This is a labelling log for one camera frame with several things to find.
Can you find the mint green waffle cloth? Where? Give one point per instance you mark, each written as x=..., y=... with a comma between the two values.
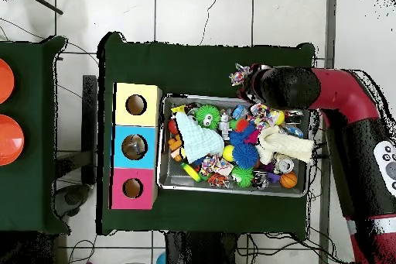
x=198, y=137

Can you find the orange striped tiger toy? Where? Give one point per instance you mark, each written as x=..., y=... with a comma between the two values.
x=218, y=180

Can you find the cream waffle cloth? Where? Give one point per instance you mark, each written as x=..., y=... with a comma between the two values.
x=284, y=145

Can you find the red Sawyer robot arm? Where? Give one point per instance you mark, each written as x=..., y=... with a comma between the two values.
x=328, y=93

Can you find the wooden box with three holes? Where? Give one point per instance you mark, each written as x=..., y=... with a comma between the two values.
x=121, y=152

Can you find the green fuzzy toy with eyes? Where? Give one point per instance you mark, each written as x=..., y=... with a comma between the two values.
x=208, y=115

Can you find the red ball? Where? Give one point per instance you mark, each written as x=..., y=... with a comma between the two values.
x=172, y=126

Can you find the grey robot toy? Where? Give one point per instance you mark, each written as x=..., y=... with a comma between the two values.
x=224, y=124

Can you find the orange plastic building block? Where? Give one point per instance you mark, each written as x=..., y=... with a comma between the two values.
x=176, y=147

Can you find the yellow cheese wedge toy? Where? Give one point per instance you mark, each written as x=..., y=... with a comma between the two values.
x=177, y=110

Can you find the yellow ball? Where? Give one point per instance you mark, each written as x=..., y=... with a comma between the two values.
x=228, y=153
x=279, y=117

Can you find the blue spiky ball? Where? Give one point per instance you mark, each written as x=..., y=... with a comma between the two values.
x=246, y=154

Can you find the crushed silver can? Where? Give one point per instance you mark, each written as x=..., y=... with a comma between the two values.
x=284, y=165

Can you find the small orange basketball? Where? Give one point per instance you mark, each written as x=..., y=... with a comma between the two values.
x=288, y=180

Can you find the side table with green cloth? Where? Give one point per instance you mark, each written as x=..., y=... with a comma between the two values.
x=31, y=177

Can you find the orange bowl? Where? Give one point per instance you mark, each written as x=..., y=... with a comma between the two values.
x=9, y=140
x=5, y=81

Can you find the black rod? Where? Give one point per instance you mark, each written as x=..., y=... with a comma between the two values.
x=40, y=1

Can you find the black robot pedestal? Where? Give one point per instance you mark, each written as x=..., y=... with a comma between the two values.
x=198, y=251

